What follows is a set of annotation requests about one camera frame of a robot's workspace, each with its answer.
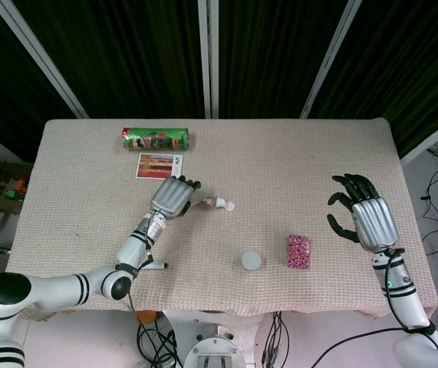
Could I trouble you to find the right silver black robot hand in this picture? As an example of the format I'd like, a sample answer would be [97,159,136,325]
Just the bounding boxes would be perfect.
[326,172,401,252]

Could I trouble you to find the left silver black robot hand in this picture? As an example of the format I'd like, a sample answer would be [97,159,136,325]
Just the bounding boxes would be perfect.
[150,175,203,221]

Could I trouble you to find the translucent white round cap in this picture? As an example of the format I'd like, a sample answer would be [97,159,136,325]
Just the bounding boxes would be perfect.
[240,249,263,272]

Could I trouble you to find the orange picture postcard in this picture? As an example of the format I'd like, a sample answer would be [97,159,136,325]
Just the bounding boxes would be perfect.
[133,152,186,181]

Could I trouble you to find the green printed cylinder can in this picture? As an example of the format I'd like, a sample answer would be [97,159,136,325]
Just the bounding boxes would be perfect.
[121,126,190,152]

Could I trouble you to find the pink patterned small box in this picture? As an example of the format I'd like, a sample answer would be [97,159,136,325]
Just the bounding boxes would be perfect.
[286,234,312,270]

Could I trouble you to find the beige woven tablecloth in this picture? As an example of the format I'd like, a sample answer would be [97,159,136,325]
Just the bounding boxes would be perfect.
[5,117,438,317]

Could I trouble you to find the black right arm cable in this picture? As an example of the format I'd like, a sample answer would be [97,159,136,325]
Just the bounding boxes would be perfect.
[309,248,436,368]

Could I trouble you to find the black cable bundle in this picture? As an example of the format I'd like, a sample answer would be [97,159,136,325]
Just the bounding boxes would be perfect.
[127,289,184,368]

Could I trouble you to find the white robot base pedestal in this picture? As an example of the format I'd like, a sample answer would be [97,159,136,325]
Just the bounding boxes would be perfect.
[163,309,266,368]

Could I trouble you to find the thin black hanging cables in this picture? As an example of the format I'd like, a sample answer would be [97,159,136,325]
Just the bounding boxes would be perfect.
[262,310,285,368]

